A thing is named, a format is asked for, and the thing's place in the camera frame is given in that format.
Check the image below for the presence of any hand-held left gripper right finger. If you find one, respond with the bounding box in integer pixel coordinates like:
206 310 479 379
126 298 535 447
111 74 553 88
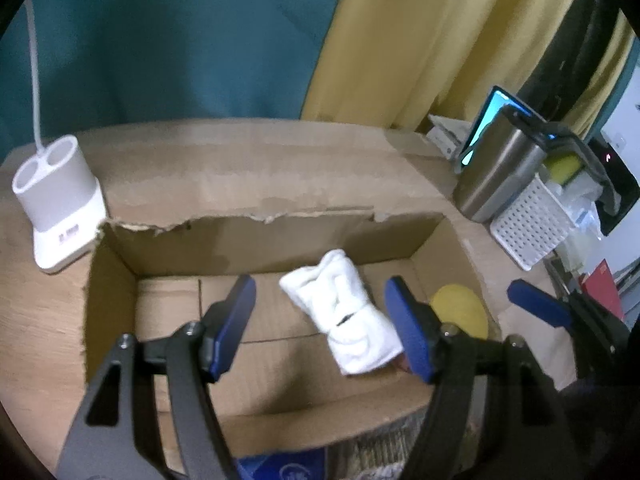
384 276 586 480

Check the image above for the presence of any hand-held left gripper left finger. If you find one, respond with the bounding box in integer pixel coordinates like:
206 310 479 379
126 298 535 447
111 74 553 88
54 274 258 480

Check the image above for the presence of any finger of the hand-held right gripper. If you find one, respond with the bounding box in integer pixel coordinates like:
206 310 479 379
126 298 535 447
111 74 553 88
507 280 629 357

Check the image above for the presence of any white towel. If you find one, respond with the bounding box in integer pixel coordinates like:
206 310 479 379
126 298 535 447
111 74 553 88
279 249 405 376

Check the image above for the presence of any blue packet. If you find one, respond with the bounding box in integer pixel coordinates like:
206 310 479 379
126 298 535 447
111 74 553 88
235 447 329 480

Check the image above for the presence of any brown cardboard box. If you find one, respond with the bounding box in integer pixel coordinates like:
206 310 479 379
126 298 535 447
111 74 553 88
79 119 503 461

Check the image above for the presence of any yellow round sponge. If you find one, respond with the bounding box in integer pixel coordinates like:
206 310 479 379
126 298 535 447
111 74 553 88
429 284 490 342

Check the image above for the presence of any red booklet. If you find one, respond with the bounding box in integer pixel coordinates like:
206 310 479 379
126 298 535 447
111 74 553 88
580 259 627 322

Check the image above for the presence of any white perforated basket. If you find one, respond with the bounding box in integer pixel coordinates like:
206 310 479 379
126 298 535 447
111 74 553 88
490 175 582 272

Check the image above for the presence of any clear plastic bag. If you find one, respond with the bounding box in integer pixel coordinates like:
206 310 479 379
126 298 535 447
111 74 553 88
552 177 607 243

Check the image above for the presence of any patterned cloth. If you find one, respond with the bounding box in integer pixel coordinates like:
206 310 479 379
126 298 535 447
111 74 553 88
325 407 433 480

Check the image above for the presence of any stainless steel tumbler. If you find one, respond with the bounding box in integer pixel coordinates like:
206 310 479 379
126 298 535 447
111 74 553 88
452 105 626 226

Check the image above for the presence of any black device with red light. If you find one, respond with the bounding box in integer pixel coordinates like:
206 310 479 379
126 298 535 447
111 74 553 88
589 137 640 237

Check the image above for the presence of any white paper box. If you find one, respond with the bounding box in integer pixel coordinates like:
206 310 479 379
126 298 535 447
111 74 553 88
427 114 475 161

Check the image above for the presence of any white desk lamp base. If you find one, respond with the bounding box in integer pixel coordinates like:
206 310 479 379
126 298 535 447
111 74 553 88
11 0 108 275

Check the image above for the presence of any black curved bar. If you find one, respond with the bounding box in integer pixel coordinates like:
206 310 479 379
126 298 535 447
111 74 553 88
515 0 628 123

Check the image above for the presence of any yellow curtain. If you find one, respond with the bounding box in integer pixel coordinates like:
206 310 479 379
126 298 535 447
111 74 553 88
300 0 637 136

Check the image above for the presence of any teal curtain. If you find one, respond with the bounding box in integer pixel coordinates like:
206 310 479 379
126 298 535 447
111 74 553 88
0 0 353 148

